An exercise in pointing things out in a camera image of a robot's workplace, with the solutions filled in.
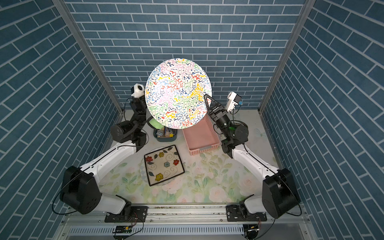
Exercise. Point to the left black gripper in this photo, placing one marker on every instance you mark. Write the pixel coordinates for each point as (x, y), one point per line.
(140, 109)

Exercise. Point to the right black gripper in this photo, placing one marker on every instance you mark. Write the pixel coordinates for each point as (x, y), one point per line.
(219, 115)

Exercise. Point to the grey green cleaning cloth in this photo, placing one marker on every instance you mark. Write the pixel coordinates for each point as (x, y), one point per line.
(154, 124)

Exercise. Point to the round colourful doodle plate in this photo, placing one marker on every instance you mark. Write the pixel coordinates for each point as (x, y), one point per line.
(174, 93)

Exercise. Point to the square flower pattern plate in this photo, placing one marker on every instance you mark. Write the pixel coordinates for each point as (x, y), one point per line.
(163, 164)

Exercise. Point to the round blue checkered plate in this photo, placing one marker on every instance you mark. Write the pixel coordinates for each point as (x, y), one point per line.
(143, 174)

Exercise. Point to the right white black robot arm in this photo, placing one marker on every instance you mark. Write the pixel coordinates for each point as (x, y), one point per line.
(279, 192)

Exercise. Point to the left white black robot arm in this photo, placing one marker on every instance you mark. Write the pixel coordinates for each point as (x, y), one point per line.
(80, 187)

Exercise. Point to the pink plastic basket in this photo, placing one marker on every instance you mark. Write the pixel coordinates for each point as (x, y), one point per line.
(201, 137)

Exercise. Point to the teal stationery bin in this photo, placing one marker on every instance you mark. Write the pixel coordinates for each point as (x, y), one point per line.
(165, 134)

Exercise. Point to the left small circuit board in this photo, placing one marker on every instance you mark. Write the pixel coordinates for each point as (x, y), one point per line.
(123, 230)

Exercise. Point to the small circuit board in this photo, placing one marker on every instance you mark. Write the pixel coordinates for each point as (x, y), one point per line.
(123, 230)
(251, 232)

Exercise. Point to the right small circuit board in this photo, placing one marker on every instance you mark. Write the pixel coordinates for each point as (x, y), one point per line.
(251, 232)

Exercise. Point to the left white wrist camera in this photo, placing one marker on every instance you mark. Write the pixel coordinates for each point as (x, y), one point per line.
(137, 91)

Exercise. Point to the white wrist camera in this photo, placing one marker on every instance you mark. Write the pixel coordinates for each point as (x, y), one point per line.
(233, 100)
(137, 91)

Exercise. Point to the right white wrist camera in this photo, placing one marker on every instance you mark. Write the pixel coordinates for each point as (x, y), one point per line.
(233, 100)

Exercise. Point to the aluminium mounting rail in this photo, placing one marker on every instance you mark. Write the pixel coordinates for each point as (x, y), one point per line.
(164, 214)

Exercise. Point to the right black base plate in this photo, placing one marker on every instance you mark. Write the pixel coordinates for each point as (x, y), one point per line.
(237, 213)

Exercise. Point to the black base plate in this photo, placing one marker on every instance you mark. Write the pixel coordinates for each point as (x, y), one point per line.
(237, 213)
(139, 213)

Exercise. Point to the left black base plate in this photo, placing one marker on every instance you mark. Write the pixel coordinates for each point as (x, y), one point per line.
(139, 213)

